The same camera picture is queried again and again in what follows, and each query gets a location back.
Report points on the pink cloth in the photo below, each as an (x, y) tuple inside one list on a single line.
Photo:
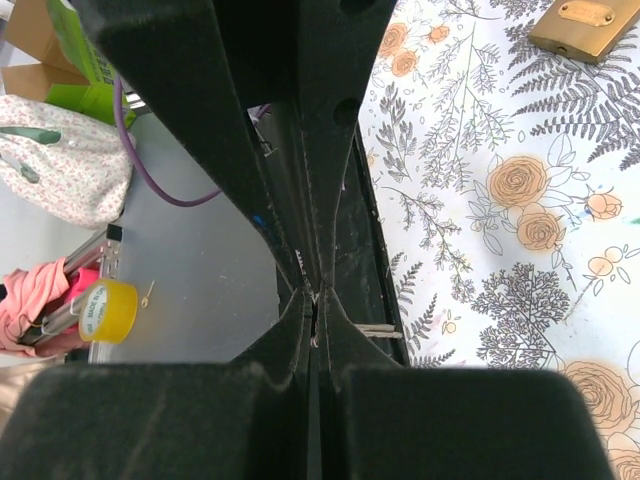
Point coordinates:
[(27, 295)]

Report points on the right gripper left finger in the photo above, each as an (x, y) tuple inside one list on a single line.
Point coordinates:
[(246, 419)]

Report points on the cardboard box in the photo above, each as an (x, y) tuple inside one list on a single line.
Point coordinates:
[(33, 65)]

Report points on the aluminium frame rail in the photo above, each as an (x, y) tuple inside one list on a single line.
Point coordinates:
[(96, 259)]

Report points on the yellow tape roll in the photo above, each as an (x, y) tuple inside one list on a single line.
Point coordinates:
[(108, 312)]

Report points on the large brass padlock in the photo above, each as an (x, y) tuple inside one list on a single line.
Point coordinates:
[(584, 30)]

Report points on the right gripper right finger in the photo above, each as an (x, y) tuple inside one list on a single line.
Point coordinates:
[(407, 422)]

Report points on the green paper box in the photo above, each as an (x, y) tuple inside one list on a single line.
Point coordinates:
[(95, 100)]

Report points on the floral tablecloth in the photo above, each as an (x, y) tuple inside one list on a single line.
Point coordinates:
[(507, 180)]

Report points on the floral fabric bag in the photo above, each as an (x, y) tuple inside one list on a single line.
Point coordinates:
[(70, 165)]

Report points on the brass keys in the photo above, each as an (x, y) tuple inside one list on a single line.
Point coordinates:
[(379, 331)]

